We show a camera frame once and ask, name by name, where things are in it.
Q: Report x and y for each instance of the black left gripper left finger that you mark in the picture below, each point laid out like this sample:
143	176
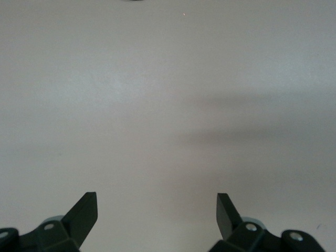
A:
76	225

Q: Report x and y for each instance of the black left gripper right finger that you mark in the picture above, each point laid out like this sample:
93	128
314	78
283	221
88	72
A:
236	233

